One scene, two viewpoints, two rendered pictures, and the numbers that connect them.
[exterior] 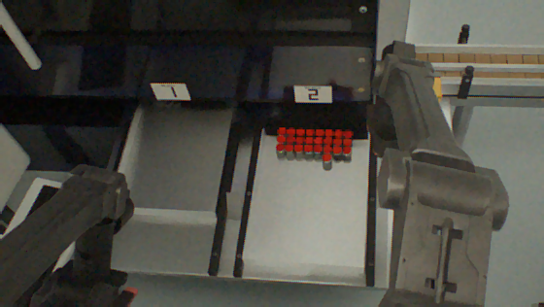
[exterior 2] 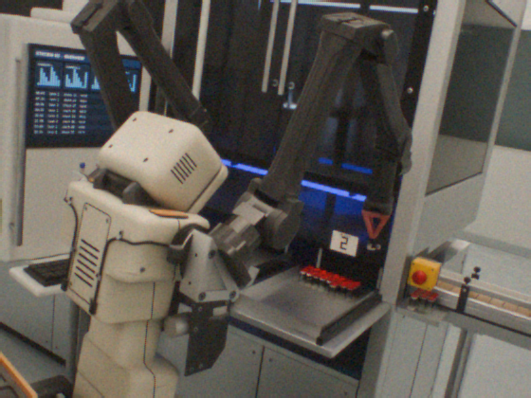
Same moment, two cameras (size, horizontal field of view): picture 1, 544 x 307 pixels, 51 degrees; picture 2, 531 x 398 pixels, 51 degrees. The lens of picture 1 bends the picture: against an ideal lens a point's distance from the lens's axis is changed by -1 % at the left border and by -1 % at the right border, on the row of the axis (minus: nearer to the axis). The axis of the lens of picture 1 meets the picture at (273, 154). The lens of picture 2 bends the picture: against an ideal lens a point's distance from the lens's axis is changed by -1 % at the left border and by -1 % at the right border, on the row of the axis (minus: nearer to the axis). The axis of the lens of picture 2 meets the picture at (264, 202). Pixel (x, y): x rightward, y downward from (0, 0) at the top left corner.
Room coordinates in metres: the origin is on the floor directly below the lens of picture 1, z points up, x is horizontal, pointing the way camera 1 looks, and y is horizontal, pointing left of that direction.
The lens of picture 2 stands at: (-0.85, -0.28, 1.51)
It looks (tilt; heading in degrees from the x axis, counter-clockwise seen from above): 14 degrees down; 14
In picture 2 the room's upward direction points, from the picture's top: 8 degrees clockwise
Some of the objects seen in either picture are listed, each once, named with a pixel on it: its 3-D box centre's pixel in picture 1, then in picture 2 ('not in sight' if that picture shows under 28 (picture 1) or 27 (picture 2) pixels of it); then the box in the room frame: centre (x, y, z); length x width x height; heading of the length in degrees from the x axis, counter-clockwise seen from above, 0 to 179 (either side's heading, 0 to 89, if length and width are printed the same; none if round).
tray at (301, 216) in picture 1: (309, 195); (307, 297); (0.63, -0.06, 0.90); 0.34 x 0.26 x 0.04; 163
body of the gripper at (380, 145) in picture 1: (391, 120); (380, 192); (0.55, -0.21, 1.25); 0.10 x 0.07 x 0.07; 177
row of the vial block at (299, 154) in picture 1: (313, 153); (325, 285); (0.73, -0.09, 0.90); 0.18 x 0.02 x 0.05; 73
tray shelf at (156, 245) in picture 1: (241, 184); (263, 283); (0.71, 0.09, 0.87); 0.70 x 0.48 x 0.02; 74
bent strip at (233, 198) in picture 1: (230, 225); (240, 282); (0.59, 0.13, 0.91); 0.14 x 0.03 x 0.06; 163
